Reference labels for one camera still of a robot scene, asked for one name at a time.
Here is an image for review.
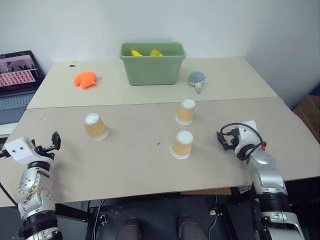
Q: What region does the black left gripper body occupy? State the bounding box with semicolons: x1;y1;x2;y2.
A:
31;142;56;160

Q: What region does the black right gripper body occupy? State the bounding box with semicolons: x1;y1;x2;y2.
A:
223;128;241;152

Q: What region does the brown paper cup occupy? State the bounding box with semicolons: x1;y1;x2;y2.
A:
83;112;109;142
174;98;196;126
169;129;195;160

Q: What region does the grey plush toy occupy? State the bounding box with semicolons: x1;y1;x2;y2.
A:
187;71;207;95

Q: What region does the orange plush toy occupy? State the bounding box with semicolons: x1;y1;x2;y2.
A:
72;70;104;89

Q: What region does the open laptop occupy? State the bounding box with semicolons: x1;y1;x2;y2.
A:
0;50;46;126

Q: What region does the brown cardboard box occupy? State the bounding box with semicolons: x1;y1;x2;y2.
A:
291;94;320;145

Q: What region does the dark rounded shape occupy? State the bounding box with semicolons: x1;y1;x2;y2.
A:
177;215;208;240
116;217;143;240

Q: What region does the green plastic bin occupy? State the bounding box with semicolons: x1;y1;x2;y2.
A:
119;41;187;87

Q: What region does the blue object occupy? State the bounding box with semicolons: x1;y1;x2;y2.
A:
308;83;320;96

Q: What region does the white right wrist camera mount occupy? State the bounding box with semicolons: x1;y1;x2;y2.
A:
234;120;260;154

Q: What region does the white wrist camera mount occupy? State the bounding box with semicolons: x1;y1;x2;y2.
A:
4;136;55;166
234;120;260;154

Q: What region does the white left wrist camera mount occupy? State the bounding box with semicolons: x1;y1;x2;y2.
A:
4;136;55;166

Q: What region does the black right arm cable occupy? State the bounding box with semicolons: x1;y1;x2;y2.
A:
219;122;268;161

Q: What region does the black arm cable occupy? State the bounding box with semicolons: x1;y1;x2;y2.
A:
219;122;268;161
0;149;20;210

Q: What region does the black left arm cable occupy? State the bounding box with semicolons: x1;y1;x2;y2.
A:
0;149;20;210

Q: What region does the white cable under table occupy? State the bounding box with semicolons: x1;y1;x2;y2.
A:
207;194;221;237

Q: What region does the black table frame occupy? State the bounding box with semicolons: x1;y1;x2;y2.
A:
55;174;320;240

